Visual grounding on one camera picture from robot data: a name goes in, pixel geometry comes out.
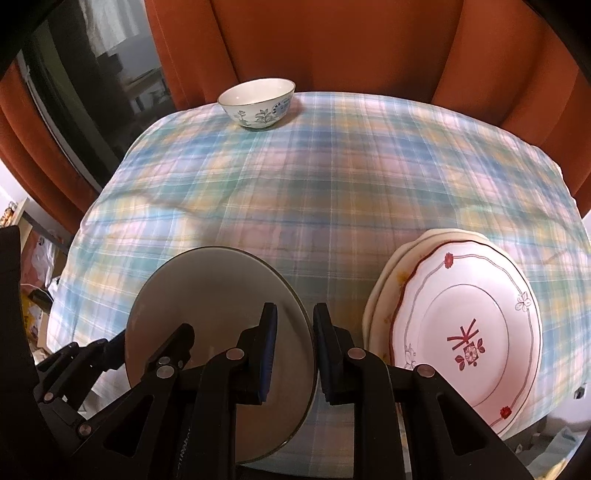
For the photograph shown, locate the white bowl blue floral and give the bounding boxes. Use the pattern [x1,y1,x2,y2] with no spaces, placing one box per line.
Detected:
[218,78,296,132]

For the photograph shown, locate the dark glass window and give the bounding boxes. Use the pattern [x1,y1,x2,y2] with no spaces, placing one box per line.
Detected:
[18,0,178,192]

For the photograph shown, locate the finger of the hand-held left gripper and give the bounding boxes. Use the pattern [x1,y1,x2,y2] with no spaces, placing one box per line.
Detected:
[34,330,127,404]
[76,323,195,438]

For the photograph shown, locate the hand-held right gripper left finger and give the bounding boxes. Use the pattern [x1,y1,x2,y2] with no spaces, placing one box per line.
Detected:
[69,302,279,480]

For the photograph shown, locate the grey plate dark rim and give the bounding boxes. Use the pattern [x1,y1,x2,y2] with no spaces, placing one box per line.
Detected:
[124,246,318,464]

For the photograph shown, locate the white plate red floral pattern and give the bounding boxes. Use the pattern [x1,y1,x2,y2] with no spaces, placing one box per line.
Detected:
[389,242,543,437]

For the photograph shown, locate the plaid tablecloth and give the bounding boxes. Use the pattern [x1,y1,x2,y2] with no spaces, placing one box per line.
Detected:
[48,90,591,480]

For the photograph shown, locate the white sheer cloth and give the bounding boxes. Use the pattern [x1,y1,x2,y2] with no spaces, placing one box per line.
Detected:
[78,0,139,51]

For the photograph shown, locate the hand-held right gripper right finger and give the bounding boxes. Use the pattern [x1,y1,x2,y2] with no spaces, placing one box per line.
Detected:
[313,302,536,480]

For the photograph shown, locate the white storage shelf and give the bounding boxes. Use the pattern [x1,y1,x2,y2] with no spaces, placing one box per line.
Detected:
[0,196,70,250]

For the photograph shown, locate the pink plastic bag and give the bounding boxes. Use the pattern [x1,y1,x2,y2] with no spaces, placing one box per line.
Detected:
[21,231,70,289]

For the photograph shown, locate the cream plate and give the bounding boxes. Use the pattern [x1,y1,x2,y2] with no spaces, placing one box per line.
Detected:
[362,228,488,356]

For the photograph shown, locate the small wooden table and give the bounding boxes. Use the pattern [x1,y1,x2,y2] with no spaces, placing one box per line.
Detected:
[122,67,169,112]

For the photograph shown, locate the orange curtain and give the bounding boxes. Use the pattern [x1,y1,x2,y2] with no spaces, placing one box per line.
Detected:
[145,0,591,217]
[0,60,100,236]

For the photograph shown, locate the pale crumpled cloth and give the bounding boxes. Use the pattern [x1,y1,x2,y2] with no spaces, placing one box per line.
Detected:
[503,411,583,467]

